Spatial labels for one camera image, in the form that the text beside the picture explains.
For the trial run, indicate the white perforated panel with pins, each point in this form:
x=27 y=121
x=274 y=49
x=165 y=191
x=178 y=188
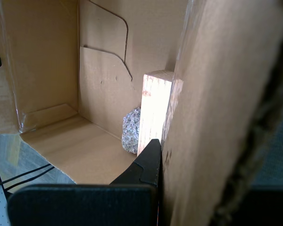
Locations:
x=0 y=207

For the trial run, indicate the brown cardboard box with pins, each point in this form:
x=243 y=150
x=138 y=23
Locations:
x=103 y=89

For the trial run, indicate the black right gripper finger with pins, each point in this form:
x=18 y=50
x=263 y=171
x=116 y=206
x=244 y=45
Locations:
x=271 y=207
x=85 y=204

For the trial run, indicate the light wooden block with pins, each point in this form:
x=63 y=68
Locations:
x=154 y=108

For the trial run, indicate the speckled pinkish granite rock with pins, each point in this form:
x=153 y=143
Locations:
x=131 y=131

